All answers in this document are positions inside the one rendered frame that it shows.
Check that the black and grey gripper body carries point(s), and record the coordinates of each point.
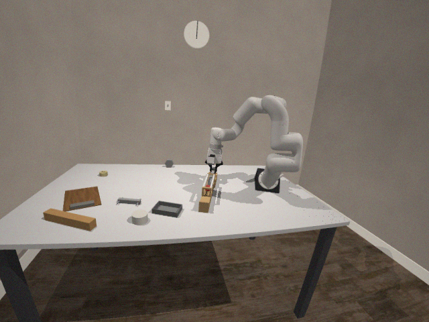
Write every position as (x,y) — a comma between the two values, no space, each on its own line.
(217,153)

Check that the brown wooden clipboard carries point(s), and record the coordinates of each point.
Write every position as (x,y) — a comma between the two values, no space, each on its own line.
(81,198)

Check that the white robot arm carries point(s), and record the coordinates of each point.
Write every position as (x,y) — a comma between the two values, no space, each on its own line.
(280,138)

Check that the grey flat bar with small pins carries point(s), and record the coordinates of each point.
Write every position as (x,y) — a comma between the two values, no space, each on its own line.
(129,201)

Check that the wooden batten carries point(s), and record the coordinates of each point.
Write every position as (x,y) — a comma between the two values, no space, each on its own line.
(70,219)

